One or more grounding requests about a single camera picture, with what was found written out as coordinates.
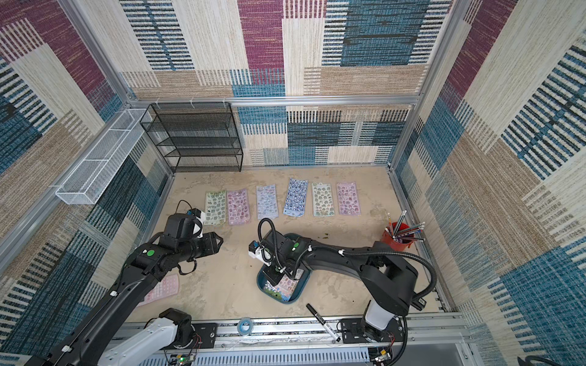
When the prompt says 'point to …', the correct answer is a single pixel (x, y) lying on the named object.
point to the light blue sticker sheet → (266, 201)
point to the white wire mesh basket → (103, 159)
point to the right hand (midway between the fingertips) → (272, 275)
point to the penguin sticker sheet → (296, 197)
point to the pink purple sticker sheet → (238, 207)
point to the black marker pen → (323, 322)
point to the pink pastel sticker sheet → (285, 287)
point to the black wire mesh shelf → (196, 137)
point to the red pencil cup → (399, 235)
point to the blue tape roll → (245, 326)
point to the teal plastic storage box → (261, 279)
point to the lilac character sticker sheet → (348, 200)
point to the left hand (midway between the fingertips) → (219, 240)
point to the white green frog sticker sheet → (323, 203)
